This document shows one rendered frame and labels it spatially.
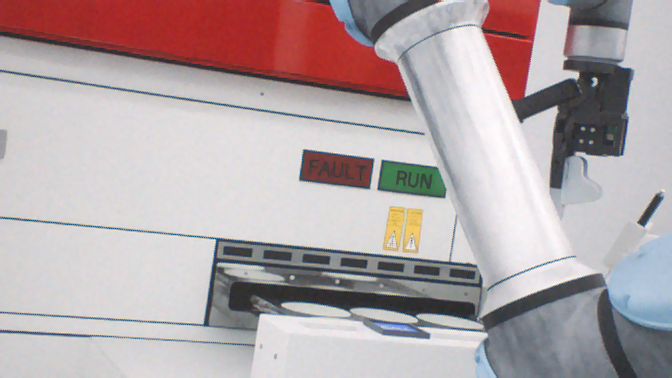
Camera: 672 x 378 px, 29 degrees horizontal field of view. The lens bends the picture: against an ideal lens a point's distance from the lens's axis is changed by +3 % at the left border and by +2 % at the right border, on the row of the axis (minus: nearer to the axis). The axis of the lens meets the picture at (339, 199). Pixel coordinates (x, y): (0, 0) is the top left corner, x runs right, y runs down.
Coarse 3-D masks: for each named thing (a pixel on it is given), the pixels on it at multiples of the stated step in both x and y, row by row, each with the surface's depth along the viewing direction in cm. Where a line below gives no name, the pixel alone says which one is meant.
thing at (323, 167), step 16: (304, 160) 193; (320, 160) 194; (336, 160) 195; (352, 160) 196; (368, 160) 197; (304, 176) 193; (320, 176) 194; (336, 176) 195; (352, 176) 196; (368, 176) 197
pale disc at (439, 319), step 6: (420, 318) 191; (426, 318) 192; (432, 318) 193; (438, 318) 194; (444, 318) 195; (450, 318) 196; (456, 318) 197; (444, 324) 189; (450, 324) 190; (456, 324) 191; (462, 324) 192; (468, 324) 193; (474, 324) 194
